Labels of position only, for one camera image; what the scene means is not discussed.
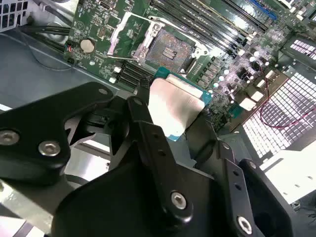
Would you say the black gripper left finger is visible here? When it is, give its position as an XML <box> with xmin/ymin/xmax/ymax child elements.
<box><xmin>0</xmin><ymin>82</ymin><xmax>195</xmax><ymax>227</ymax></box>

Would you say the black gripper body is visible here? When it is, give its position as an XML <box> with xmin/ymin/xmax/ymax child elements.
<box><xmin>51</xmin><ymin>148</ymin><xmax>241</xmax><ymax>237</ymax></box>

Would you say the silver topped CPU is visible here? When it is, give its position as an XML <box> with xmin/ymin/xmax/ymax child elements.
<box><xmin>147</xmin><ymin>66</ymin><xmax>213</xmax><ymax>143</ymax></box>

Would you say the metal socket cover frame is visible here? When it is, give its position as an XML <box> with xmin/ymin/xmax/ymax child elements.
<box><xmin>107</xmin><ymin>11</ymin><xmax>161</xmax><ymax>62</ymax></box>

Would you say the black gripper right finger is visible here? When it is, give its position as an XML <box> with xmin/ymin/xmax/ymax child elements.
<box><xmin>186</xmin><ymin>115</ymin><xmax>299</xmax><ymax>237</ymax></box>

